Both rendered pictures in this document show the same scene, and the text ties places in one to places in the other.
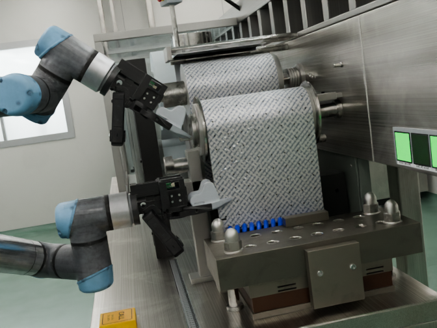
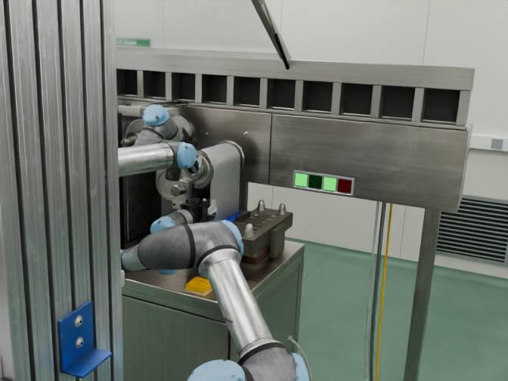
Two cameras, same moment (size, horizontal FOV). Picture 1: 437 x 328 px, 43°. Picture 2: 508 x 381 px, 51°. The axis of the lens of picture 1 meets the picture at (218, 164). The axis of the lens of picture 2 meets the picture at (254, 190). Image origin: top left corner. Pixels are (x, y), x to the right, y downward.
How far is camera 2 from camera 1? 1.56 m
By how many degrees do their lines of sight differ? 56
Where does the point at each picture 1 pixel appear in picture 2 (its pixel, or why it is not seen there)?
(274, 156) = (228, 183)
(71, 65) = (170, 131)
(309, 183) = (236, 196)
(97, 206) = (181, 219)
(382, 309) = (293, 252)
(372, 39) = (282, 128)
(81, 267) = not seen: hidden behind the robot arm
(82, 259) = not seen: hidden behind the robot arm
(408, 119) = (305, 168)
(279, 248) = (266, 230)
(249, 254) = (260, 235)
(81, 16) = not seen: outside the picture
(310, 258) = (276, 233)
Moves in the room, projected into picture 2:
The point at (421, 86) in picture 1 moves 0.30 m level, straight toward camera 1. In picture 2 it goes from (320, 156) to (378, 171)
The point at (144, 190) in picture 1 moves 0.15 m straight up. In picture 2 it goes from (193, 207) to (194, 165)
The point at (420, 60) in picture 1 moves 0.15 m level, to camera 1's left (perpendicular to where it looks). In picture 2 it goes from (321, 145) to (303, 150)
